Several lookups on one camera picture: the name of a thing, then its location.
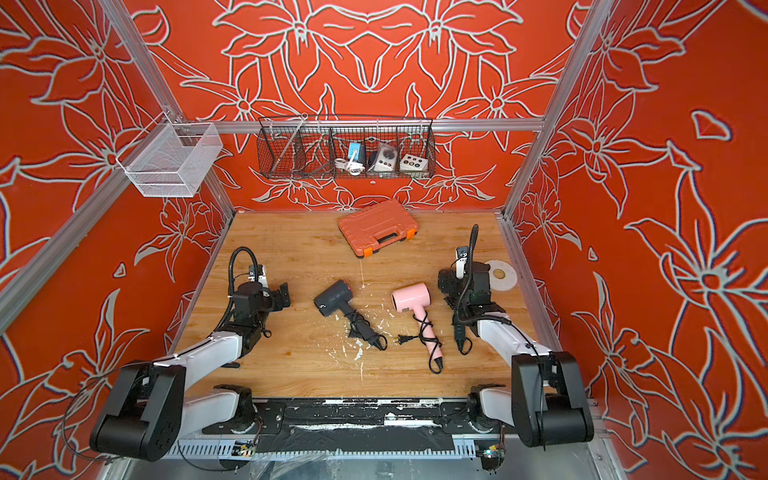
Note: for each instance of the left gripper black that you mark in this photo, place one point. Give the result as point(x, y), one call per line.
point(274, 297)

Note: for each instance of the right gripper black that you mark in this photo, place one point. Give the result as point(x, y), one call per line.
point(453, 282)

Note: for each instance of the dark green hair dryer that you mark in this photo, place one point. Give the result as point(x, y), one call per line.
point(453, 288)

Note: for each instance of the pink hair dryer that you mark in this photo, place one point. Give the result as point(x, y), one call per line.
point(416, 299)

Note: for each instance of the black hair dryer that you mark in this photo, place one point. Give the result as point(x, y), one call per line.
point(337, 297)

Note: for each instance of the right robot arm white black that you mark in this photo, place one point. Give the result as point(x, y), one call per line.
point(546, 403)

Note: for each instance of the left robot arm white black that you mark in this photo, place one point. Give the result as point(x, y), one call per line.
point(148, 408)

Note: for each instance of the white tape roll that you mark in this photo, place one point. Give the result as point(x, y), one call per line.
point(502, 276)

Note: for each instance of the orange plastic tool case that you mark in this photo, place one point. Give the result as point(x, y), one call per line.
point(375, 227)

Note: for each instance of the white power strip cube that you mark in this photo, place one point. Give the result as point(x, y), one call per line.
point(411, 164)

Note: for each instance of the white round adapter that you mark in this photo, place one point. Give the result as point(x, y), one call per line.
point(385, 159)

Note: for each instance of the blue white small box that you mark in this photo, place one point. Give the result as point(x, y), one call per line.
point(355, 153)

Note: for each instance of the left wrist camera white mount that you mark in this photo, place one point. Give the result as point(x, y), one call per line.
point(258, 274)

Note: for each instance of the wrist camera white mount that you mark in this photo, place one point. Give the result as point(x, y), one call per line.
point(462, 254)
point(258, 274)

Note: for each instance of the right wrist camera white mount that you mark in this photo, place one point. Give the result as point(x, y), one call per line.
point(462, 254)

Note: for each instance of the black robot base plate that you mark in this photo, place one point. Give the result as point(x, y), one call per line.
point(438, 427)

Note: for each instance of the black wire wall basket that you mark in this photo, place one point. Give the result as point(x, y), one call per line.
point(315, 146)

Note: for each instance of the clear acrylic wall bin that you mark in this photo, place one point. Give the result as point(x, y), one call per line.
point(171, 160)

